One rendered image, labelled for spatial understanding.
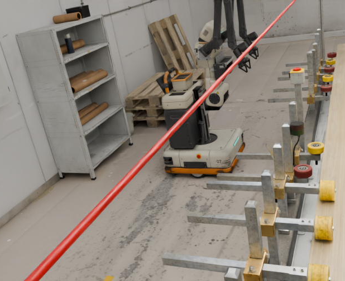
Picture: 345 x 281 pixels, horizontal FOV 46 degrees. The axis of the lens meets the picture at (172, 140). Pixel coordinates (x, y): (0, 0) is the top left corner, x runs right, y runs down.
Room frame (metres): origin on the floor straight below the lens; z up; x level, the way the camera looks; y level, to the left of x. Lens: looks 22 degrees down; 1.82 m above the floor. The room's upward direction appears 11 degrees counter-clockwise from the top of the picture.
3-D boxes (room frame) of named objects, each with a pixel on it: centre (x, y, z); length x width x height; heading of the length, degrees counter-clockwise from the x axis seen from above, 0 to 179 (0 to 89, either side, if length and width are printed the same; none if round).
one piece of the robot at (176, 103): (3.77, -0.22, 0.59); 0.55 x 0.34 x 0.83; 154
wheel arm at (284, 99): (2.85, -0.96, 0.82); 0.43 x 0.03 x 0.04; 64
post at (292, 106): (1.94, -0.63, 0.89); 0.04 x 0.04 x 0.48; 64
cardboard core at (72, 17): (4.45, 0.83, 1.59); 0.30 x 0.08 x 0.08; 64
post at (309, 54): (2.85, -1.07, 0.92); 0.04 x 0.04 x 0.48; 64
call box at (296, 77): (2.18, -0.74, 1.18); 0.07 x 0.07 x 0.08; 64
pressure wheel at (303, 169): (1.65, -0.56, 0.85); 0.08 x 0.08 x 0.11
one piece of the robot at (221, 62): (3.61, -0.56, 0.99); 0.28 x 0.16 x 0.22; 154
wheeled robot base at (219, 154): (3.73, -0.30, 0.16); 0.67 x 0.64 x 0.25; 64
